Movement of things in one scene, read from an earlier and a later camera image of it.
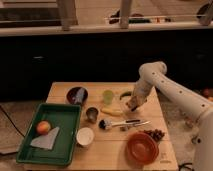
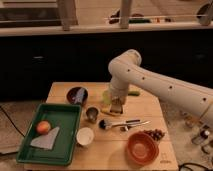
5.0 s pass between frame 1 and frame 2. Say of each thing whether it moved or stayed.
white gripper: moved
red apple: stayed
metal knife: stayed
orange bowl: stayed
